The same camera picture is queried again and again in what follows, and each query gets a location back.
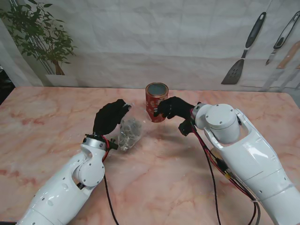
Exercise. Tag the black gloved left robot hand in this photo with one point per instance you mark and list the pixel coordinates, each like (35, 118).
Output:
(107, 117)

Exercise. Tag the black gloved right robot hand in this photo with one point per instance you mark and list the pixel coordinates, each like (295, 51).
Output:
(177, 107)

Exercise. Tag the red floral tea canister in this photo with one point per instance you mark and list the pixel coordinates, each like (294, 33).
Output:
(152, 103)

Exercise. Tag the clear plastic bag of teabags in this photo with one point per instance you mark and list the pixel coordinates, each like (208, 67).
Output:
(130, 133)

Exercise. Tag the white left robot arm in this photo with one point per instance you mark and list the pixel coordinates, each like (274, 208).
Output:
(65, 185)

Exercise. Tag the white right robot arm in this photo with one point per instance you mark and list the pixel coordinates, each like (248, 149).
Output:
(246, 152)

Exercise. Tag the black slotted spatula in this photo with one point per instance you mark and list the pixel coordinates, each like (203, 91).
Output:
(232, 75)

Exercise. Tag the green leafy plant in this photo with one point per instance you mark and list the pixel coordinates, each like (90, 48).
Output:
(37, 32)

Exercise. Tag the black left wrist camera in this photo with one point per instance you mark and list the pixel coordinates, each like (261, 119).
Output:
(112, 144)

